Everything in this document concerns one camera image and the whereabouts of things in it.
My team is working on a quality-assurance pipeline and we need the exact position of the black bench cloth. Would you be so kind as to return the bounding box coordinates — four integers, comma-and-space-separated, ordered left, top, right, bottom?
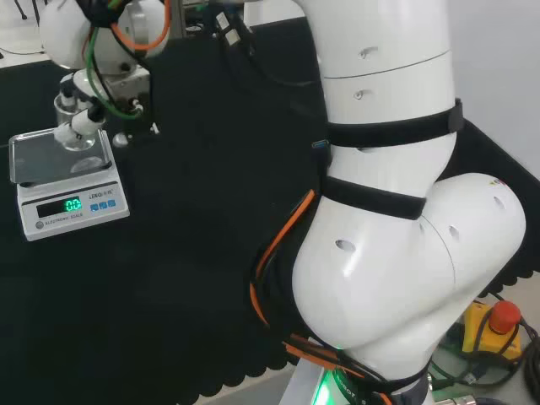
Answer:
0, 16, 540, 388

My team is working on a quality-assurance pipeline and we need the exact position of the green cable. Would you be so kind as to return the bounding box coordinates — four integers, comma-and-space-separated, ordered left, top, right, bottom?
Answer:
85, 24, 143, 121

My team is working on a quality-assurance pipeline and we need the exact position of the pale board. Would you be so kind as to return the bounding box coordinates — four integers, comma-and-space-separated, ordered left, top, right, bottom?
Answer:
0, 0, 52, 69

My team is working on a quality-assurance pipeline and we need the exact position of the yellow red stop button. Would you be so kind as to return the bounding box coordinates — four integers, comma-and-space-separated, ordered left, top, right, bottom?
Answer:
461, 300, 525, 365

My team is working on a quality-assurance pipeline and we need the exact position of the black cable with silver plugs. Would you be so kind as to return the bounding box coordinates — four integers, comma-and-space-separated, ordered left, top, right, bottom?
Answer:
213, 11, 322, 88

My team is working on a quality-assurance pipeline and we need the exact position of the black floor cable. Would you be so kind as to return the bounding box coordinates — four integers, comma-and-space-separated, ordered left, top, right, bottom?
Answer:
429, 316, 540, 390

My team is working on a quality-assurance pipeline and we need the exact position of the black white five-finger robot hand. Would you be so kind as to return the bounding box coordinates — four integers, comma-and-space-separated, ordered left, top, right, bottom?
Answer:
53, 69, 160, 149

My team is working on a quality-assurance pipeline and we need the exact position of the white electronic balance steel pan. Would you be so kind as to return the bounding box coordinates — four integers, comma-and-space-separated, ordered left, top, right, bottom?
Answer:
8, 127, 131, 242

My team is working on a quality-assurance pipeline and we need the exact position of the orange cable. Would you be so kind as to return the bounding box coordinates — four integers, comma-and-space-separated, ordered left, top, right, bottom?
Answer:
110, 0, 389, 402

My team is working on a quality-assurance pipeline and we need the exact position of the clear glass beaker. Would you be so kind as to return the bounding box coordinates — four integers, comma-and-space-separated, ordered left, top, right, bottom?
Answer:
53, 93, 96, 153

